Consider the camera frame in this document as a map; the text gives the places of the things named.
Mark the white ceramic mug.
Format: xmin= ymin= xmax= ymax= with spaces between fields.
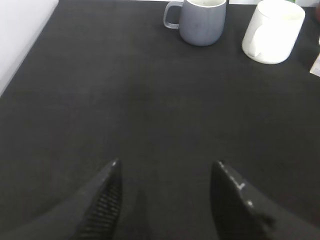
xmin=242 ymin=0 xmax=306 ymax=65

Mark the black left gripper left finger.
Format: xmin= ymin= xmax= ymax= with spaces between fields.
xmin=34 ymin=159 xmax=123 ymax=240

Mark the grey ceramic mug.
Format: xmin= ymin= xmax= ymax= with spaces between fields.
xmin=163 ymin=0 xmax=227 ymax=47

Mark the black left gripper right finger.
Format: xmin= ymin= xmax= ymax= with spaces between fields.
xmin=210 ymin=161 xmax=320 ymax=240

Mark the white purple milk carton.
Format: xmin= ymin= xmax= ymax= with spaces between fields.
xmin=309 ymin=54 xmax=320 ymax=77

